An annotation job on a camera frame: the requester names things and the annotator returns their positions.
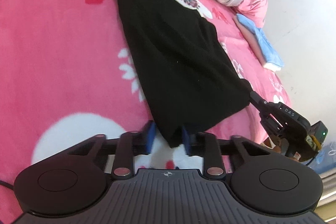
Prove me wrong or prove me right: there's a black garment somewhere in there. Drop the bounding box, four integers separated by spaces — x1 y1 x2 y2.
117 0 252 147

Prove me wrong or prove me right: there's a person right hand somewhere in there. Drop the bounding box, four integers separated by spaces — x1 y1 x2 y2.
261 135 301 162

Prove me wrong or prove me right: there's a folded blue garment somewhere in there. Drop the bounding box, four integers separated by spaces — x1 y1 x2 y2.
235 13 285 68

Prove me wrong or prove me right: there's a pink floral bed sheet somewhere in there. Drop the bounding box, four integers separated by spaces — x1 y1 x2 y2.
0 0 293 224

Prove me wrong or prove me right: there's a black cable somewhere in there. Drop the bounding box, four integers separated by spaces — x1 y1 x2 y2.
0 179 16 192

